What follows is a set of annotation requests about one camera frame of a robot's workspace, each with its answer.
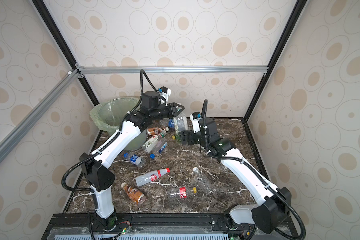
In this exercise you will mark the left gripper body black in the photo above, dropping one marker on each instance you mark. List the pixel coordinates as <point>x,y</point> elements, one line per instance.
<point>160,112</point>

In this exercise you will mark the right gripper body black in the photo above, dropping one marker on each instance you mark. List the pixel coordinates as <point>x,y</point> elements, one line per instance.
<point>193,138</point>

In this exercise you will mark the green mesh bin with liner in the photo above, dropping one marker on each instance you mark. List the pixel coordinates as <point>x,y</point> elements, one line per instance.
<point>107,116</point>

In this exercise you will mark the clear ribbed bottle white cap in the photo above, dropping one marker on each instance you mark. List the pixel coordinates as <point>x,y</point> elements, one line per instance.
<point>203,181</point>

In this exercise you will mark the clear bottle green cap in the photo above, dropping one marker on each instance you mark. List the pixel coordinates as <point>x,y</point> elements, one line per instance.
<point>180,123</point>

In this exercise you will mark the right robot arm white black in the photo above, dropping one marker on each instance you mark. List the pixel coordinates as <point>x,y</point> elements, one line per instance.
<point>272,203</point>

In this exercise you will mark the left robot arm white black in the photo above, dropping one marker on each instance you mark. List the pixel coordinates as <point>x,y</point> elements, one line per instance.
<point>96,168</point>

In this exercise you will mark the brown Nescafe bottle near bin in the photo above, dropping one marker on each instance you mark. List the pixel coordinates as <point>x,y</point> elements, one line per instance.
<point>156,130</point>

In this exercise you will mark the green soda bottle yellow cap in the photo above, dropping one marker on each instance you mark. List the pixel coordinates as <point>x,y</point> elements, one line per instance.
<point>177,138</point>

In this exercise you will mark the Pocari Sweat clear bottle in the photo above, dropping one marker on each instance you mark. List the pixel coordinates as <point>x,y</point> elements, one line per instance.
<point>167,123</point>

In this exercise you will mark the clear bottle blue cap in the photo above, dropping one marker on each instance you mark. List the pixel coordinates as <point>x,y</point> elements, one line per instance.
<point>159,148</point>

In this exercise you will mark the white floral label bottle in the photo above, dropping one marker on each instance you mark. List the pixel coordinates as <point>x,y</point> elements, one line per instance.
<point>151,143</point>

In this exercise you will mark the white bottle red cap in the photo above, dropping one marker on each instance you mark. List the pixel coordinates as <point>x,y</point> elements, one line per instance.
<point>151,176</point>

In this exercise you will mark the small blue label water bottle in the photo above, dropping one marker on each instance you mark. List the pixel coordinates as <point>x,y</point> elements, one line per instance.
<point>134,159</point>

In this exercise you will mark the clear cola bottle yellow cap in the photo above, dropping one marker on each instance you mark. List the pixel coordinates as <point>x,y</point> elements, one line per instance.
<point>182,193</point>

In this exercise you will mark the brown Nescafe bottle front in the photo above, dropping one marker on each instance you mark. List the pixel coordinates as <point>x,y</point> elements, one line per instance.
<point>134,194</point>

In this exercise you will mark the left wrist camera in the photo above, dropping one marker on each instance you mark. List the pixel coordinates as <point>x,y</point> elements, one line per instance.
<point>164,93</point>

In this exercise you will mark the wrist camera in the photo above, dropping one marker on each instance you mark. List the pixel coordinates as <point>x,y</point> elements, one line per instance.
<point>164,93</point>
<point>195,117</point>

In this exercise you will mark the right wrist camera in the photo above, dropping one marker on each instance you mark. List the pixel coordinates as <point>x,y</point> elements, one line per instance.
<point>195,117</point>

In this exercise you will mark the horizontal aluminium rail back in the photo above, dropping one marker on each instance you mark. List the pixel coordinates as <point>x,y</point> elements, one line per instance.
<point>174,69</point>

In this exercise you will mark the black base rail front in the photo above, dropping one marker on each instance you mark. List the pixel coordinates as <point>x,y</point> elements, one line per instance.
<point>195,226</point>

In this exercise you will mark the diagonal aluminium rail left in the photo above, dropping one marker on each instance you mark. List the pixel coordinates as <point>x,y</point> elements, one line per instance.
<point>15,136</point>

